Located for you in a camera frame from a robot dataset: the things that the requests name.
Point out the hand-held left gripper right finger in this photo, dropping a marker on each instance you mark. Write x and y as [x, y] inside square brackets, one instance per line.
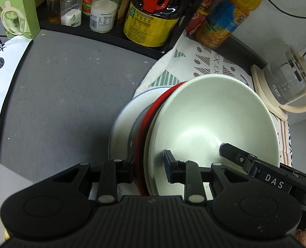
[167, 166]

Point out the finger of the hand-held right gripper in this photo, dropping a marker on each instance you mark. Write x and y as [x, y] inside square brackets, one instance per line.
[235, 156]

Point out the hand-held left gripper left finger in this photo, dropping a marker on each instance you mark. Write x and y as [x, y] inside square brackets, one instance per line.
[131, 171]

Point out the red plate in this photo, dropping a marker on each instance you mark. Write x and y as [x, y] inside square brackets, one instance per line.
[142, 146]

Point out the white plate with blue print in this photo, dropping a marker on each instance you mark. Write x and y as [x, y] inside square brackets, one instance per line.
[122, 126]

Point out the pale green bowl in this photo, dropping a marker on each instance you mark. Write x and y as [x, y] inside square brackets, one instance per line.
[207, 113]

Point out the cream kettle base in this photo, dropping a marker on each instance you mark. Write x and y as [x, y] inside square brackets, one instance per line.
[258, 82]

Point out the patterned table cloth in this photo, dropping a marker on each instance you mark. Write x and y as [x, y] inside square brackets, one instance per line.
[207, 56]

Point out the white paper sheet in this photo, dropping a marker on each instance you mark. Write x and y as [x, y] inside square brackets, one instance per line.
[6, 186]

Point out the black shelf tray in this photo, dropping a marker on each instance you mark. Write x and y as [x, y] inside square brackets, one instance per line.
[104, 38]

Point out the orange juice bottle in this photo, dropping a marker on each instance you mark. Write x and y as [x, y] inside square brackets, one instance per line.
[227, 18]

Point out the large dark bottle yellow label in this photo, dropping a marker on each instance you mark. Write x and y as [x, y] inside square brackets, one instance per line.
[150, 23]

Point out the white snack bag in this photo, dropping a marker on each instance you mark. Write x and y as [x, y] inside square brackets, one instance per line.
[3, 82]

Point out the white jar with label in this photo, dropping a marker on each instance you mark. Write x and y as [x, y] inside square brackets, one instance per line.
[103, 15]

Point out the clear jar of white powder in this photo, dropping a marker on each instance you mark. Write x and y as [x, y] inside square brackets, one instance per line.
[71, 10]

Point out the clear oil bottle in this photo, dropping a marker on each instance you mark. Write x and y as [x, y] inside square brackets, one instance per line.
[54, 7]

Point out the green carton box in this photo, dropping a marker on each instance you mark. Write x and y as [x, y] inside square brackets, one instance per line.
[16, 7]

